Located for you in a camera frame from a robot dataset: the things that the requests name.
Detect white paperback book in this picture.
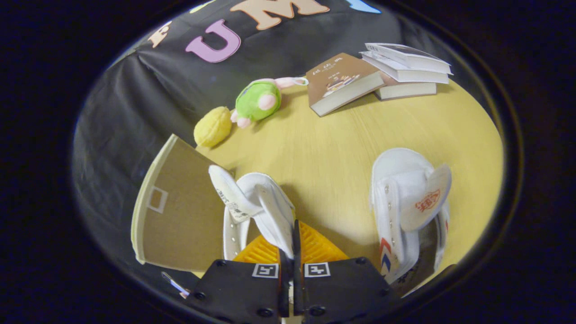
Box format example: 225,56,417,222
360,51,450,84

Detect black backdrop cloth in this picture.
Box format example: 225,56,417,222
72,0,455,288

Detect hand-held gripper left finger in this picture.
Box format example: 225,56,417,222
185,234,291,324

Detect white high-top shoe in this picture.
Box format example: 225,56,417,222
369,148,452,285
208,165,297,261

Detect thick brown cover book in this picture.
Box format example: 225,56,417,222
306,53,386,117

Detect green and pink plush toy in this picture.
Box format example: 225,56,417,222
230,76,310,129

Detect white book with dark cover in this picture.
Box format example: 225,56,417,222
364,43,453,75

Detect yellow plush lemon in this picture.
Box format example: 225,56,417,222
193,106,233,148

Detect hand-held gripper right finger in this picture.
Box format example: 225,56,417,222
292,220,402,324

